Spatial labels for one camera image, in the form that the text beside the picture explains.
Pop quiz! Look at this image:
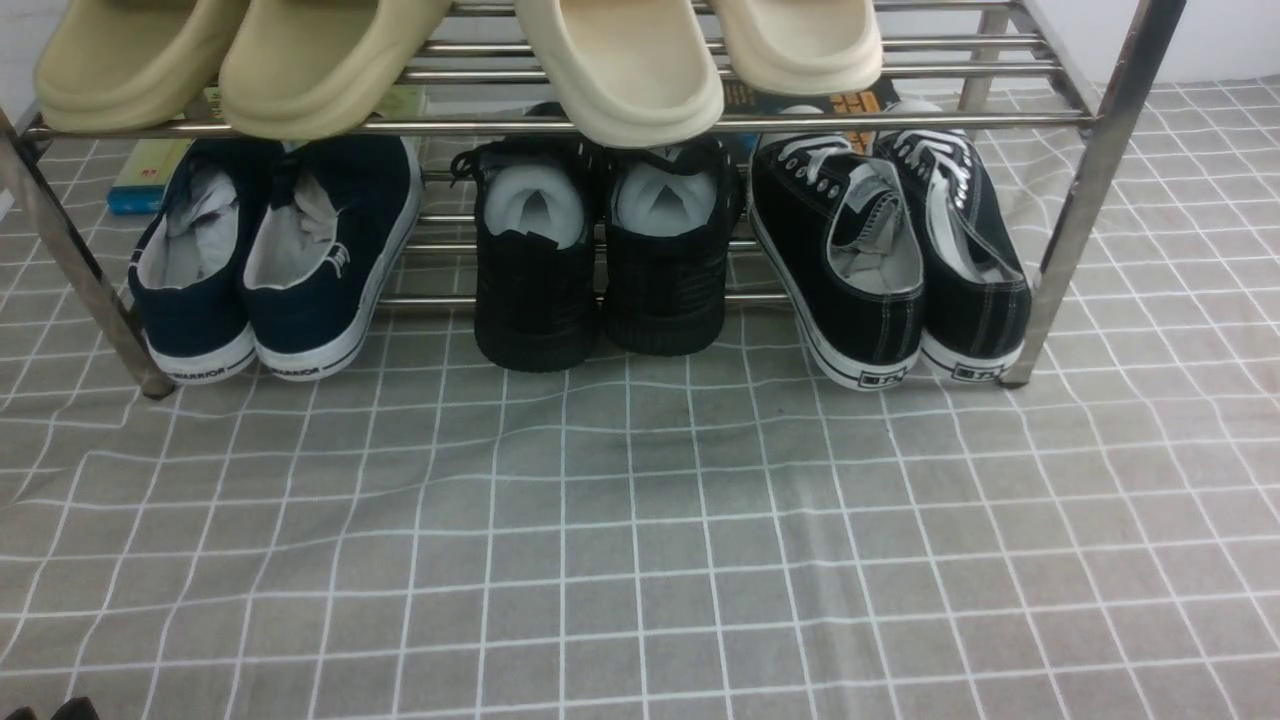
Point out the black canvas sneaker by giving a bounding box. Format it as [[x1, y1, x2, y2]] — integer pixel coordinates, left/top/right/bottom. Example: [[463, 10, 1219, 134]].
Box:
[[746, 133, 925, 391], [872, 127, 1033, 383]]

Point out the navy canvas shoe right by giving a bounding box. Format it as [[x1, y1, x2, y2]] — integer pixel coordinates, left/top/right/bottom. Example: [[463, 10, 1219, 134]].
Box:
[[239, 135, 424, 382]]

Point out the navy canvas shoe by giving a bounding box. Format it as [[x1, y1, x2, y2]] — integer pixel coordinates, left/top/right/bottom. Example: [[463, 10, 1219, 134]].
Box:
[[128, 137, 285, 386], [239, 135, 424, 382]]

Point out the stainless steel shoe rack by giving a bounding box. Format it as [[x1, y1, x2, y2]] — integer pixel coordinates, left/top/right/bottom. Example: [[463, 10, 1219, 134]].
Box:
[[3, 1, 1188, 400]]

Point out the navy canvas shoe left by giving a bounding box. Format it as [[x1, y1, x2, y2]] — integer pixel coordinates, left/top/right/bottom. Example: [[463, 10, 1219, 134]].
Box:
[[128, 137, 285, 386]]

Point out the black knit sneaker right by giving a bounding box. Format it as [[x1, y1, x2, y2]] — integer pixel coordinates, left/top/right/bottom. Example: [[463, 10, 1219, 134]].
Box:
[[602, 135, 744, 357]]

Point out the black knit sneaker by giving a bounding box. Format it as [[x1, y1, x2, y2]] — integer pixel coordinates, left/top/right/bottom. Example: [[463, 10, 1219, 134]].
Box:
[[602, 135, 744, 357], [451, 135, 607, 373]]

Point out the black knit sneaker left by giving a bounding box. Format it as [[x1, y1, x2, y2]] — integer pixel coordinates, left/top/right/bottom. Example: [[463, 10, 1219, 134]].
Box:
[[451, 135, 607, 373]]

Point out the grey checked floor cloth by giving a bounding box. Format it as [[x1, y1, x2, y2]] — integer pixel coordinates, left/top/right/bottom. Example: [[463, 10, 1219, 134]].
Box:
[[1, 78, 1279, 719]]

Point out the cream slipper centre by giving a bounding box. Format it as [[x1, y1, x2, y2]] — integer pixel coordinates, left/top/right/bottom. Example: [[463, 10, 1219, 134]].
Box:
[[513, 1, 724, 149]]

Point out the cream slipper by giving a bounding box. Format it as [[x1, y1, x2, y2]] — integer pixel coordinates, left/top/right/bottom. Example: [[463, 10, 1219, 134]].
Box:
[[513, 1, 724, 149], [710, 1, 883, 97]]

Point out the cream slipper right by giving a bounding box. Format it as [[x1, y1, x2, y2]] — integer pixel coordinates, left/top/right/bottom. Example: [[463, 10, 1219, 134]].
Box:
[[710, 1, 883, 97]]

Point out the black orange book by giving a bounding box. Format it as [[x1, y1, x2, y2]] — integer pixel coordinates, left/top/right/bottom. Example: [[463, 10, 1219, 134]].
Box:
[[719, 78, 901, 164]]

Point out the tan slipper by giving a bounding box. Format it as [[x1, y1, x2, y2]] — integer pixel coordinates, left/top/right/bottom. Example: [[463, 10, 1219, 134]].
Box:
[[219, 1, 452, 141], [35, 1, 250, 135]]

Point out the green blue book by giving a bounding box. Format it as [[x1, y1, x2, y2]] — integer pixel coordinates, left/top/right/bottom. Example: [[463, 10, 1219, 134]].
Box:
[[105, 85, 429, 217]]

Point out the tan slipper far left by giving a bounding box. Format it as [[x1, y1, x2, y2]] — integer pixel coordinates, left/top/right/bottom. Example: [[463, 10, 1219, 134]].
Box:
[[35, 1, 250, 135]]

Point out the dark object bottom left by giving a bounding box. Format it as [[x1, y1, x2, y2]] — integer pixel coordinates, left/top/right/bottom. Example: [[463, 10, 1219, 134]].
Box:
[[4, 697, 100, 720]]

